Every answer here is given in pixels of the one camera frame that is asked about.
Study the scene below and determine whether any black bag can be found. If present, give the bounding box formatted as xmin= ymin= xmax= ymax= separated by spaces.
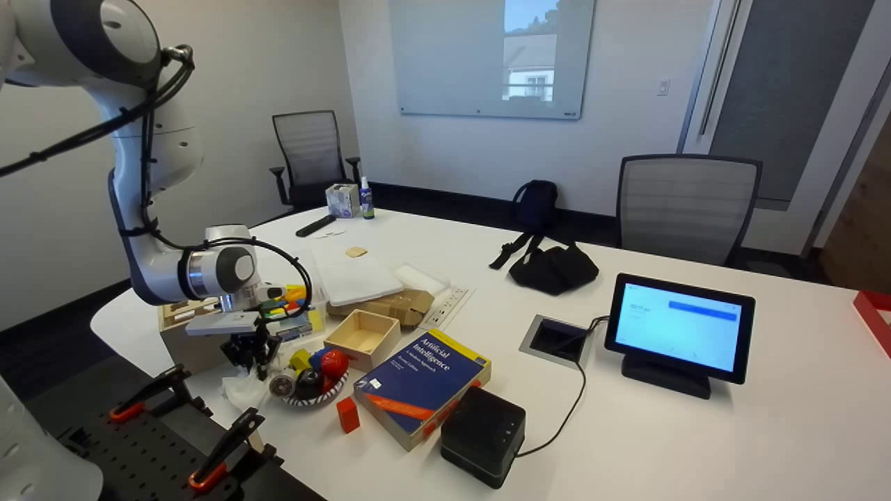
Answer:
xmin=487 ymin=178 xmax=601 ymax=297

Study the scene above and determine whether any black box device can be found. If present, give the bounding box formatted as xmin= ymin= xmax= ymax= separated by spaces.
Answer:
xmin=441 ymin=387 xmax=526 ymax=489

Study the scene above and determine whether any folded white cloth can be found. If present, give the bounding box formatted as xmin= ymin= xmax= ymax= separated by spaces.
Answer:
xmin=316 ymin=245 xmax=404 ymax=306

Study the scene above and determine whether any small wooden tray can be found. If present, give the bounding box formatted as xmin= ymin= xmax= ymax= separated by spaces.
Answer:
xmin=326 ymin=309 xmax=402 ymax=369

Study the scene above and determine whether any clear bin of toys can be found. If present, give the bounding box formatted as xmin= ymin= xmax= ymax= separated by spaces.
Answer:
xmin=259 ymin=262 xmax=326 ymax=338

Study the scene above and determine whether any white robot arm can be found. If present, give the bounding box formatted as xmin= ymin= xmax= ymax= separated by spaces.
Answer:
xmin=4 ymin=0 xmax=277 ymax=376

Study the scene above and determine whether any orange black clamp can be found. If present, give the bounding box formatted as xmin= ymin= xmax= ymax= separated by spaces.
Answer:
xmin=110 ymin=365 xmax=207 ymax=422
xmin=188 ymin=406 xmax=277 ymax=493

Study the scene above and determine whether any right orange black clamp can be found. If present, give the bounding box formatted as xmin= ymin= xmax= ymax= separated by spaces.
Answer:
xmin=188 ymin=406 xmax=277 ymax=493

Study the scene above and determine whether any wooden shape sorter box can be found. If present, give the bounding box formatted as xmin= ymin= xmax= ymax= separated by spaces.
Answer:
xmin=159 ymin=301 xmax=231 ymax=372

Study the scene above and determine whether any grey office chair left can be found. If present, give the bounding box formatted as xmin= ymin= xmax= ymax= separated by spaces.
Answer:
xmin=274 ymin=109 xmax=359 ymax=209

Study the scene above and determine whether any white paper towel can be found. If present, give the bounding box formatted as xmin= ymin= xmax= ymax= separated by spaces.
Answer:
xmin=221 ymin=368 xmax=270 ymax=409

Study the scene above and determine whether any bowl of toy fruit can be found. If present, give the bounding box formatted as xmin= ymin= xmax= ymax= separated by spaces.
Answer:
xmin=267 ymin=347 xmax=352 ymax=406

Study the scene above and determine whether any wall whiteboard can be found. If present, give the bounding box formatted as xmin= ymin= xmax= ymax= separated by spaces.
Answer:
xmin=390 ymin=0 xmax=597 ymax=121

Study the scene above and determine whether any black remote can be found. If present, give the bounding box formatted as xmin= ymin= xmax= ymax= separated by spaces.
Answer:
xmin=295 ymin=213 xmax=337 ymax=235

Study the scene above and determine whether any left orange black clamp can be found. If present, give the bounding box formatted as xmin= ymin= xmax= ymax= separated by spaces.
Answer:
xmin=110 ymin=365 xmax=207 ymax=422

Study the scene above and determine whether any table cable port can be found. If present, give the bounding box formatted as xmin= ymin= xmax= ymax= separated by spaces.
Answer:
xmin=522 ymin=313 xmax=589 ymax=365

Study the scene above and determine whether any small tissue box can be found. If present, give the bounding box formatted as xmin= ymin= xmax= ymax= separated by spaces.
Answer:
xmin=326 ymin=184 xmax=359 ymax=216

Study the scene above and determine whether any orange block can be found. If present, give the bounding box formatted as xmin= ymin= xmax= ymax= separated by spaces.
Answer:
xmin=337 ymin=397 xmax=359 ymax=434

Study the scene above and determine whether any black cable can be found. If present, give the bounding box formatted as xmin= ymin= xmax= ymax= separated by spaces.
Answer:
xmin=516 ymin=313 xmax=610 ymax=458

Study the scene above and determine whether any blue and yellow book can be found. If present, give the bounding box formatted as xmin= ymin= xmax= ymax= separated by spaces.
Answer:
xmin=353 ymin=327 xmax=491 ymax=450

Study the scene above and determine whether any grey office chair right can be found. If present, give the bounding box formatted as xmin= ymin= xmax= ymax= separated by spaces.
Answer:
xmin=617 ymin=152 xmax=761 ymax=263

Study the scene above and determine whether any grey office chair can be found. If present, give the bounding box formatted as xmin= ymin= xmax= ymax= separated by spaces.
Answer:
xmin=274 ymin=109 xmax=359 ymax=209
xmin=617 ymin=152 xmax=761 ymax=263

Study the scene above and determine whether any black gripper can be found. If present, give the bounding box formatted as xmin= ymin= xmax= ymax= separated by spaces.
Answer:
xmin=221 ymin=320 xmax=281 ymax=381

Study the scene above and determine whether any small spray bottle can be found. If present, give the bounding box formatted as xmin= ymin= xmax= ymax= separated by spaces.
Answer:
xmin=359 ymin=174 xmax=376 ymax=220

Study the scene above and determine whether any black tablet on stand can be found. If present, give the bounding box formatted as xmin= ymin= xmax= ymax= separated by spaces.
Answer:
xmin=605 ymin=273 xmax=754 ymax=397

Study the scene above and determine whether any clear ruler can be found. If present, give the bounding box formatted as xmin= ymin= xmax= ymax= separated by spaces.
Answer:
xmin=420 ymin=285 xmax=466 ymax=330

